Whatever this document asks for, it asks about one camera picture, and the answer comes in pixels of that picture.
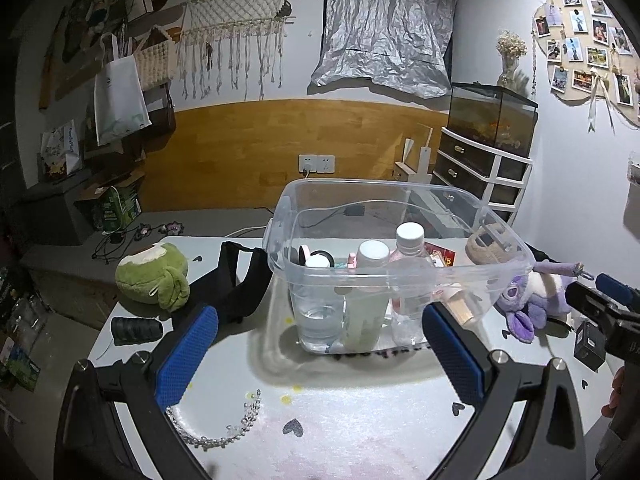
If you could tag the purple plush toy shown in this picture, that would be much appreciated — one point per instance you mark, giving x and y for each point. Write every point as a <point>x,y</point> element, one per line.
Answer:
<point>537,300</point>

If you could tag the tan brown object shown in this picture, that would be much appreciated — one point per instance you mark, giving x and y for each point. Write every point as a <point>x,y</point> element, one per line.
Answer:
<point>462,305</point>

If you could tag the black cylindrical object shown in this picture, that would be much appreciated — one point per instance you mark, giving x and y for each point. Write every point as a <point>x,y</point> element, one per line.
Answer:
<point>136,331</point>

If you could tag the clear pink water bottle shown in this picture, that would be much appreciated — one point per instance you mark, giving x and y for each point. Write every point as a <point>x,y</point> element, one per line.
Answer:
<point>411,280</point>

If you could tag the green carton box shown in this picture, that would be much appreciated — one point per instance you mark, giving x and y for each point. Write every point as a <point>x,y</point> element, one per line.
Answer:
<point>120,207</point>

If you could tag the small woven basket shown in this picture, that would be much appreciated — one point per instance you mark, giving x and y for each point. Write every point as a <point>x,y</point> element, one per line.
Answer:
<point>487,247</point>

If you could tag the light wooden stand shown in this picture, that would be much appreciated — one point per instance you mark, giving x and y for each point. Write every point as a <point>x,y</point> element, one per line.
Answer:
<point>415,160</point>

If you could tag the printed paper bag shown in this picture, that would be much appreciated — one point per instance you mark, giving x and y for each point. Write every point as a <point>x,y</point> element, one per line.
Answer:
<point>60,152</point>

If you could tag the photo pin board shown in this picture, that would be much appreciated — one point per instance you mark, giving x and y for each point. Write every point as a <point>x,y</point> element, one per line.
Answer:
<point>580,45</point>

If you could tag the silver crystal tiara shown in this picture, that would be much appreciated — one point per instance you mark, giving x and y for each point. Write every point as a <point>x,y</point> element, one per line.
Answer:
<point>235,432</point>

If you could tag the cream knitted bag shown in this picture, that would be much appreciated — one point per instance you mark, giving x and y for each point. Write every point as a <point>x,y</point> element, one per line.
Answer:
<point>155,60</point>

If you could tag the glass fish tank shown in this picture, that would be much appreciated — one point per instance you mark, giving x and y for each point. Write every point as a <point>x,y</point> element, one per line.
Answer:
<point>487,117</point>

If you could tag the clear plastic container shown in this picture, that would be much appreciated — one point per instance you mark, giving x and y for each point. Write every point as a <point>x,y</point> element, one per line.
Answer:
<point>400,270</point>

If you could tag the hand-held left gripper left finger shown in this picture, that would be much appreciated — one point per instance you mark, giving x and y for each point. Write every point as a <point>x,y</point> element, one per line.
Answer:
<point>187,355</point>

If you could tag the white bottle with white cap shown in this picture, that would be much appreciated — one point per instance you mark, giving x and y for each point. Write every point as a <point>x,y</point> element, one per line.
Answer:
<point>370,280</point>

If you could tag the green snack packet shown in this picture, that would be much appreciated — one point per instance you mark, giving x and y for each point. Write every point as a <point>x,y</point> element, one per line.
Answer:
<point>22,367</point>

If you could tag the person's right hand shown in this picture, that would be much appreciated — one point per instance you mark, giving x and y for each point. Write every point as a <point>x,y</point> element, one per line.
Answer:
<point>619,390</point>

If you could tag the dried flower vase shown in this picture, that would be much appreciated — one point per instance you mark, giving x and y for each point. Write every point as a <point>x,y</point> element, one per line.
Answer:
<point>510,57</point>

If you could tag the pink flower ornament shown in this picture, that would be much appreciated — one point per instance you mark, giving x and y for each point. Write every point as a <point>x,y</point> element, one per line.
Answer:
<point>173,227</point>
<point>145,230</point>

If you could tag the small red box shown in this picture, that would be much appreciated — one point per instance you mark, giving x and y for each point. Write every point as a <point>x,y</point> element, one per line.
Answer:
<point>442,255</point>

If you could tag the white frame drawer unit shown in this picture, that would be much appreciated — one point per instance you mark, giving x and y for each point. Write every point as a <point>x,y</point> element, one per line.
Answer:
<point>475,170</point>

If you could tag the green frog plush toy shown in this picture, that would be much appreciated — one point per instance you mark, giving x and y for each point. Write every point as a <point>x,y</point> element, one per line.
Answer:
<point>150,275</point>

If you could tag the clear bottle white cap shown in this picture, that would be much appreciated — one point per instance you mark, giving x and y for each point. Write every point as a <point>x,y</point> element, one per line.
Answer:
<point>317,325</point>

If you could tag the white wall socket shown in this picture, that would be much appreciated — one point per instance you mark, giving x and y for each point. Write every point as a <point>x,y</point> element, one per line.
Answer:
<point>316,163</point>

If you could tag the cream macrame wall hanging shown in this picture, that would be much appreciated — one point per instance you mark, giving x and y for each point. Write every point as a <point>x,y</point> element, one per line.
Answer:
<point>230,25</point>

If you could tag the open cardboard box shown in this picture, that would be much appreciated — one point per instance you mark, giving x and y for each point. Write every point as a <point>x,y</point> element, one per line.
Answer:
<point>107,180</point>

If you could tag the small black box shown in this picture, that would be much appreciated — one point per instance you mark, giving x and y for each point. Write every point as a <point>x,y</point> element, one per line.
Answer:
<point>590,347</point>

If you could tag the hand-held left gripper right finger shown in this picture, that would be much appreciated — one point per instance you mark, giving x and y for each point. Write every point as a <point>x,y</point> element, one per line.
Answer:
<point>452,355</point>

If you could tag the dark storage bench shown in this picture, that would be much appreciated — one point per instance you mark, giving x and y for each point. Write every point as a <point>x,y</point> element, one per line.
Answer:
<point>50,210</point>

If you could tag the crinkled silver foil sheet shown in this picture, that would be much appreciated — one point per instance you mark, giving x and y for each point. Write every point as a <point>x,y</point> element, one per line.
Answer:
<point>385,25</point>

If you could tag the white round case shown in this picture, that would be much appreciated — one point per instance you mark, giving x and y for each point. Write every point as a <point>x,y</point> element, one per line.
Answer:
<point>317,258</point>

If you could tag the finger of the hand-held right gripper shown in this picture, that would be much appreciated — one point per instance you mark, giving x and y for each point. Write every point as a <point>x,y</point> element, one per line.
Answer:
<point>590,300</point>
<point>617,287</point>

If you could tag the dark wall board with plushies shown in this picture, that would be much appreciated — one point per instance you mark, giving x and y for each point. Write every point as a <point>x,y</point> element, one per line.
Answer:
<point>100,10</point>

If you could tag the white tote bag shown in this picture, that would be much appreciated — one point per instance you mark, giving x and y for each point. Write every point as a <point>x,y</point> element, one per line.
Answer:
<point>120,95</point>

